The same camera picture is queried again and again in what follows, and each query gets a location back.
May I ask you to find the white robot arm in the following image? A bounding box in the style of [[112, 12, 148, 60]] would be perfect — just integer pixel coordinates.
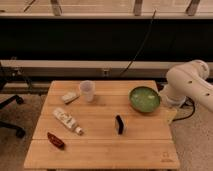
[[160, 60, 213, 112]]

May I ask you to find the green bowl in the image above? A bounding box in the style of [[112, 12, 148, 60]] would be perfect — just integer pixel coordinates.
[[129, 86, 161, 113]]

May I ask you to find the clear plastic cup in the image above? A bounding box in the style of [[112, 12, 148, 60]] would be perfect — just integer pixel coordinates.
[[79, 80, 95, 102]]

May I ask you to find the wooden table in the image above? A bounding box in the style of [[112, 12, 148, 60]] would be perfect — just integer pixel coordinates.
[[24, 80, 180, 170]]

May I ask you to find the white tube with cap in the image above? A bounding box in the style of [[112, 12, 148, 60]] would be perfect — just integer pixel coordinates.
[[53, 108, 84, 135]]

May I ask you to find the black hanging cable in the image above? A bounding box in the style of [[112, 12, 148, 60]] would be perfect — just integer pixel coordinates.
[[118, 9, 157, 77]]

